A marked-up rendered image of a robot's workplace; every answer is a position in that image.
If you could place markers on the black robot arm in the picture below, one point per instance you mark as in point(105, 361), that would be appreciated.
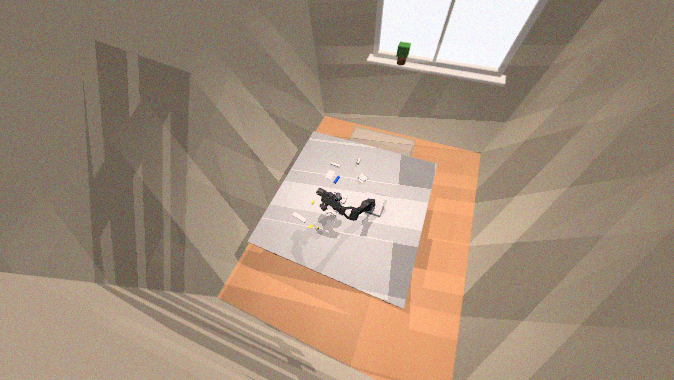
point(327, 198)

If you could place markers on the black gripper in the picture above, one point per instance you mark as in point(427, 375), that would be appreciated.
point(337, 198)

